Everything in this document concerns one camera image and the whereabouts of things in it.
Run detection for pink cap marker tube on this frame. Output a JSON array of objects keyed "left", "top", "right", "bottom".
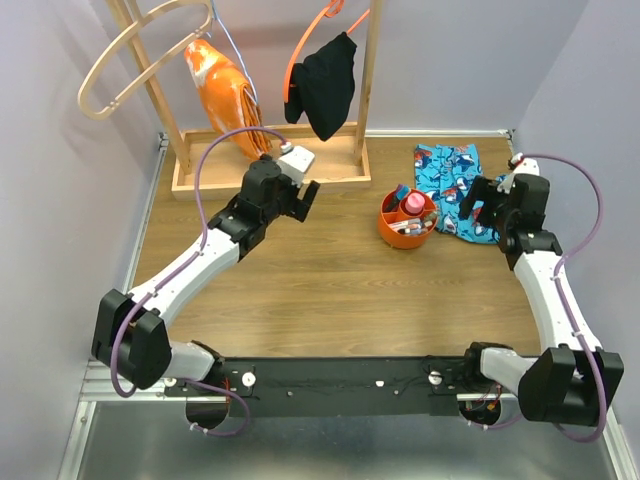
[{"left": 404, "top": 192, "right": 425, "bottom": 216}]

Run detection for black highlighter blue cap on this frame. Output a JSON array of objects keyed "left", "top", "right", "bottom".
[{"left": 384, "top": 184, "right": 410, "bottom": 213}]

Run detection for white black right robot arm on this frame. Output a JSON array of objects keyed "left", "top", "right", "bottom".
[{"left": 459, "top": 173, "right": 624, "bottom": 434}]

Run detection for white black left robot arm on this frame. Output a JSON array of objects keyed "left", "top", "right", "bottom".
[{"left": 91, "top": 146, "right": 319, "bottom": 395}]

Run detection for blue shark print cloth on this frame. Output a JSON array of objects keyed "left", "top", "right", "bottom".
[{"left": 414, "top": 144, "right": 499, "bottom": 245}]

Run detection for wooden rack base tray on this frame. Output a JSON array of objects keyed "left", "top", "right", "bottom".
[{"left": 170, "top": 121, "right": 373, "bottom": 202}]

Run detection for orange round divided organizer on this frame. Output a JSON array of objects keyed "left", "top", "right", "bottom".
[{"left": 377, "top": 185, "right": 439, "bottom": 250}]

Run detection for orange white folded cloth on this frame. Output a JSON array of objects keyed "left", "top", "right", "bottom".
[{"left": 184, "top": 39, "right": 262, "bottom": 134}]

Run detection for black hanging garment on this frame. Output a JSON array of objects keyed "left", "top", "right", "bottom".
[{"left": 284, "top": 32, "right": 357, "bottom": 141}]

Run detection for orange plastic hanger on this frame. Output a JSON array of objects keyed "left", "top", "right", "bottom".
[{"left": 282, "top": 0, "right": 371, "bottom": 104}]

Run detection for wooden clothes hanger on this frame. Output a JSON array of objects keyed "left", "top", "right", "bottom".
[{"left": 77, "top": 0, "right": 214, "bottom": 120}]

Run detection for wooden clothes rack posts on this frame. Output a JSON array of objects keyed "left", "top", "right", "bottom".
[{"left": 105, "top": 0, "right": 385, "bottom": 176}]

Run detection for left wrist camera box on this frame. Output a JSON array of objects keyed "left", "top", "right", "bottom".
[{"left": 276, "top": 142, "right": 315, "bottom": 187}]

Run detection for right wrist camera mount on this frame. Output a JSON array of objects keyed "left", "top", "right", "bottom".
[{"left": 497, "top": 153, "right": 539, "bottom": 194}]

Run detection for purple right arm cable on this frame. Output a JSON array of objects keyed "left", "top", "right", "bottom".
[{"left": 519, "top": 153, "right": 609, "bottom": 444}]

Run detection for blue wire hanger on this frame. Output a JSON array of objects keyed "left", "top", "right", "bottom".
[{"left": 210, "top": 0, "right": 259, "bottom": 104}]

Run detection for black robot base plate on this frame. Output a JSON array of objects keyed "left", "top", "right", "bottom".
[{"left": 164, "top": 355, "right": 506, "bottom": 419}]

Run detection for aluminium frame rail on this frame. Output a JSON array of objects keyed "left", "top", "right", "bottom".
[{"left": 54, "top": 130, "right": 191, "bottom": 480}]

